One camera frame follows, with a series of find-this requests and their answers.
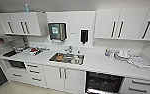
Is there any stainless steel dishwasher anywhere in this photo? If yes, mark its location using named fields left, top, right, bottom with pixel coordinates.
left=84, top=70, right=125, bottom=94

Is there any chrome faucet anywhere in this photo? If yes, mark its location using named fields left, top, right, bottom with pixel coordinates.
left=64, top=45, right=74, bottom=54

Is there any white mug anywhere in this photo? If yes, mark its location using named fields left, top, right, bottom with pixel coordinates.
left=70, top=56, right=81, bottom=64

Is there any black soap dispenser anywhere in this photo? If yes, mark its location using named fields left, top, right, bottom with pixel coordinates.
left=79, top=28, right=90, bottom=45

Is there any orange bowl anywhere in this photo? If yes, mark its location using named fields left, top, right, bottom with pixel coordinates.
left=55, top=54, right=65, bottom=62

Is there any steel paper towel dispenser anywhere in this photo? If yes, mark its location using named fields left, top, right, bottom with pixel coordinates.
left=47, top=22, right=67, bottom=43

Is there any stainless steel sink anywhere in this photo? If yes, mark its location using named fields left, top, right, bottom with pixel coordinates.
left=48, top=52, right=86, bottom=66

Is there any blue dish soap bottle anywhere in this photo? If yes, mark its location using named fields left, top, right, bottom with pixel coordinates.
left=105, top=48, right=111, bottom=58

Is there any white two-door sink cabinet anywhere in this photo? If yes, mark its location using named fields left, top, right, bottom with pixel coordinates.
left=42, top=64, right=87, bottom=94

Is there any small white bottle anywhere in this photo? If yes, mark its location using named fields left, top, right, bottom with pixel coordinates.
left=109, top=50, right=115, bottom=58

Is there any dish tray with cups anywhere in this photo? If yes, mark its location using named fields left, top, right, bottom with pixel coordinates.
left=15, top=45, right=49, bottom=57

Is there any stack of white dishes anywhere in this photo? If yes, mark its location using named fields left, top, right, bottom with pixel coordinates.
left=114, top=49, right=133, bottom=61

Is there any white drawer unit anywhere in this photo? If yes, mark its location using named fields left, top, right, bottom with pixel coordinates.
left=25, top=62, right=47, bottom=88
left=119, top=77, right=150, bottom=94

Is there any built-in black microwave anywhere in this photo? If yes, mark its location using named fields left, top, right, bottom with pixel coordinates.
left=7, top=59, right=27, bottom=70

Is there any blue spray bottle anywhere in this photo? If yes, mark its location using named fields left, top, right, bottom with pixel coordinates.
left=24, top=3, right=30, bottom=13

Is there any white wide drawer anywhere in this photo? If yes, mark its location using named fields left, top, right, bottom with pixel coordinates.
left=7, top=69, right=29, bottom=84

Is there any grey white dish cloth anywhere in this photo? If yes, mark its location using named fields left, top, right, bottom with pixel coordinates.
left=129, top=57, right=150, bottom=69

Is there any wire dishwasher rack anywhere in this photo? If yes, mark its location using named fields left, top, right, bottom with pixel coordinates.
left=87, top=73, right=122, bottom=93

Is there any white wall cabinet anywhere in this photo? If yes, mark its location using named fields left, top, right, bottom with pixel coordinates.
left=94, top=7, right=150, bottom=43
left=0, top=11, right=49, bottom=37

